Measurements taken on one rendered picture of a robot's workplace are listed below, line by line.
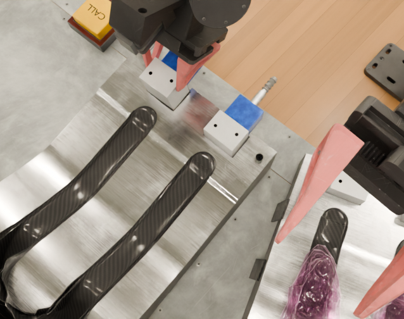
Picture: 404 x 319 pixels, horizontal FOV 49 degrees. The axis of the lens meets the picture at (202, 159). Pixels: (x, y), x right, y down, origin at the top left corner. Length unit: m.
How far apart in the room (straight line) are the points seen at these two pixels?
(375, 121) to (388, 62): 0.52
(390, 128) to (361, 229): 0.38
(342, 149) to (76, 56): 0.61
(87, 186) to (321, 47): 0.45
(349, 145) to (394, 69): 0.53
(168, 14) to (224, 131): 0.19
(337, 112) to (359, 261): 0.24
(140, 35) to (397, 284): 0.32
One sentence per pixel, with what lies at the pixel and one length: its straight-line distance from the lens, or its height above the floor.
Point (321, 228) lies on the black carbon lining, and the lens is 0.65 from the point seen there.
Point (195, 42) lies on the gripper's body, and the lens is 0.52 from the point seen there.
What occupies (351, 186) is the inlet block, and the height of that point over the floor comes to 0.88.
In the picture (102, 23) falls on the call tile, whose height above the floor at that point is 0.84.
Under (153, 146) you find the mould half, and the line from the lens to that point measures 0.63.
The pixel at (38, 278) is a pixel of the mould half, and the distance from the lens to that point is 0.59.
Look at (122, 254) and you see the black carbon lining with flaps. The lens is 0.60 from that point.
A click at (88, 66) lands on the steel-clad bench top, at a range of 0.79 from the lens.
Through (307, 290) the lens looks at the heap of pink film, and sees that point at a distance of 0.58.
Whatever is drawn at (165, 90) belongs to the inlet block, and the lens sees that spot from 0.59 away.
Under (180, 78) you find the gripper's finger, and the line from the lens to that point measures 0.57.
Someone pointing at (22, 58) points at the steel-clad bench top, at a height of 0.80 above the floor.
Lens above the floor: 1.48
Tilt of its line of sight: 75 degrees down
